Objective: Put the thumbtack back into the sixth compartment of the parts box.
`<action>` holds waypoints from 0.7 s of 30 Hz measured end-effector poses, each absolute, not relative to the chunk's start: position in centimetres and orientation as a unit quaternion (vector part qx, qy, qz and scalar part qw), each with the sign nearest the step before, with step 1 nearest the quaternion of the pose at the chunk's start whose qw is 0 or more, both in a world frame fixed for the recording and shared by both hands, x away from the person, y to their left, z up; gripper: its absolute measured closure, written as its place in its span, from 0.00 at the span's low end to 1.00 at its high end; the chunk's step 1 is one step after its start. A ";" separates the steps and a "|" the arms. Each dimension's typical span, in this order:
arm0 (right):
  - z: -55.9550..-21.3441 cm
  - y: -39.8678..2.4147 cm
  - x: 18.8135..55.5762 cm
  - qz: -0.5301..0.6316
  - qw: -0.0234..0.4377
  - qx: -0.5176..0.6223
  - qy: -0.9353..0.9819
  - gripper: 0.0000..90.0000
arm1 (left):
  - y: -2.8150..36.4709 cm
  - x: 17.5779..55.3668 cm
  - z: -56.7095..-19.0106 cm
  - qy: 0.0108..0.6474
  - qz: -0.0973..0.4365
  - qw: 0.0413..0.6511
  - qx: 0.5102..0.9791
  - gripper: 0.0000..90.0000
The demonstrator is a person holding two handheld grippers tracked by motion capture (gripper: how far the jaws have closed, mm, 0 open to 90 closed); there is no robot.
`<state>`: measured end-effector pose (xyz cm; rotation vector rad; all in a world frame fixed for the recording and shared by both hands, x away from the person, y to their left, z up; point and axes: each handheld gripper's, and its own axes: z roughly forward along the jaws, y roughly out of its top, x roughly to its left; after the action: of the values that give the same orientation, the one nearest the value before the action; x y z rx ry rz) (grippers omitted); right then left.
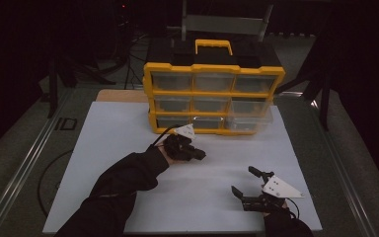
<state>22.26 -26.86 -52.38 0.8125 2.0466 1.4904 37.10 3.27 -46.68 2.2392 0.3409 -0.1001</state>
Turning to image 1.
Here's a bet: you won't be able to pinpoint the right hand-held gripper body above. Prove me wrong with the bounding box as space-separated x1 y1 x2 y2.
242 171 306 212

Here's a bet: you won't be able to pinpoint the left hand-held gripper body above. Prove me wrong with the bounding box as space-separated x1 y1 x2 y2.
163 123 197 162

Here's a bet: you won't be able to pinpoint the pulled-out clear plastic drawer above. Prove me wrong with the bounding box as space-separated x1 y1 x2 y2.
226 98 274 133

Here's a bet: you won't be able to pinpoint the yellow and black drawer organizer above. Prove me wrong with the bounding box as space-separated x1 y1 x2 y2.
142 39 286 136

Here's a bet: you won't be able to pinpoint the person's left hand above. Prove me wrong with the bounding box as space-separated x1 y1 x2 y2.
157 144 179 167

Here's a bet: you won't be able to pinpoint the person's right hand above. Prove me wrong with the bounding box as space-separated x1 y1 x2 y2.
264 204 291 217

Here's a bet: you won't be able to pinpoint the set of closed clear drawers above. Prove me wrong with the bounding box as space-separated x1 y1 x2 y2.
151 72 279 130

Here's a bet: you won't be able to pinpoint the wooden board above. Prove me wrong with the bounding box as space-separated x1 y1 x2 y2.
96 89 150 104

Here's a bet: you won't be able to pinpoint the black stand legs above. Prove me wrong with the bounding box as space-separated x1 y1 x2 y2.
38 55 116 119
274 19 334 131

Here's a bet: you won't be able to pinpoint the left hand-held gripper cable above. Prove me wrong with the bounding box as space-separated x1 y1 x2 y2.
150 124 181 148

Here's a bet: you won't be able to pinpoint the hand-held gripper cable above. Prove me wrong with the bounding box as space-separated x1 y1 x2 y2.
285 197 301 219
150 124 181 148

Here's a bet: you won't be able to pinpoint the right hand-held gripper cable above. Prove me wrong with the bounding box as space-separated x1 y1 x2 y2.
285 197 301 219

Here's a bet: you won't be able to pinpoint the aluminium floor rail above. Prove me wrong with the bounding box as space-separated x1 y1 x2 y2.
0 88 77 237
304 98 379 237

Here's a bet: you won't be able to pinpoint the bundle of black cables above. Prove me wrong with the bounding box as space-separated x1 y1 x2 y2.
112 19 153 91

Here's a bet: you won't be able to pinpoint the grey metal chair frame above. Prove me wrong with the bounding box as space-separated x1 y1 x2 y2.
167 0 274 43

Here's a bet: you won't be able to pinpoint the black floor cable loop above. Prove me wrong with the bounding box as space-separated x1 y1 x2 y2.
37 149 75 217

